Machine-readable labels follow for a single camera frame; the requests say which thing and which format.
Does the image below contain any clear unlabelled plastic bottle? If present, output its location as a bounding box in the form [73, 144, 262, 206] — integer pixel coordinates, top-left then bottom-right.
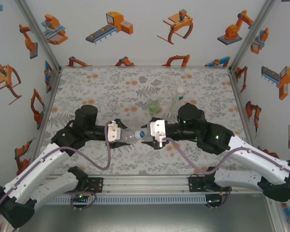
[119, 129, 142, 143]

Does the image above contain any clear bottle lime green label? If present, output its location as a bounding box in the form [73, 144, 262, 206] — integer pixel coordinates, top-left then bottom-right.
[147, 94, 160, 116]

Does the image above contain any clear bottle dark green label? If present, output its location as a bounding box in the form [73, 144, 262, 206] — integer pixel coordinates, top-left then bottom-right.
[171, 87, 186, 109]

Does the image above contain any floral patterned tablecloth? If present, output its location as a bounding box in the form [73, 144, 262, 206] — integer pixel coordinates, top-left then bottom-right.
[26, 67, 261, 176]

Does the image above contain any wide aluminium frame rail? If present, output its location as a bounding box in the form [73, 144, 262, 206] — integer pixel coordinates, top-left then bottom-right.
[13, 175, 277, 195]

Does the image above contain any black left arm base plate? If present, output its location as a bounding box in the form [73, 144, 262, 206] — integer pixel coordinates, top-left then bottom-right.
[87, 177, 104, 194]

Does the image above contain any aluminium table side rail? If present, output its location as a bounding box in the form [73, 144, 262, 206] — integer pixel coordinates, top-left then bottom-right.
[15, 67, 63, 178]
[228, 67, 266, 174]

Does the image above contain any white slotted cable duct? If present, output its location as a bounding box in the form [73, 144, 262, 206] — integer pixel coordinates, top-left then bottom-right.
[46, 194, 207, 205]

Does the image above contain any thin aluminium table rail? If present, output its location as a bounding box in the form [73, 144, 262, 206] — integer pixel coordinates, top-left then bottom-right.
[60, 64, 231, 69]

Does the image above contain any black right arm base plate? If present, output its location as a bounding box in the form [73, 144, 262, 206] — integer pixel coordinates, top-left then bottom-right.
[188, 175, 210, 194]

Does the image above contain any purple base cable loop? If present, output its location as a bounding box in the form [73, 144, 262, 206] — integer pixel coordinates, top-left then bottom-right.
[62, 190, 98, 211]
[206, 186, 232, 211]

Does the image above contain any aluminium frame post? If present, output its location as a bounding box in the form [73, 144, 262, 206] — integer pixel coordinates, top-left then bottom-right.
[229, 0, 278, 71]
[15, 0, 62, 71]

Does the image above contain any aluminium frame leg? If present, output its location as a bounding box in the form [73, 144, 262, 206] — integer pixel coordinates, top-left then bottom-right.
[264, 193, 290, 232]

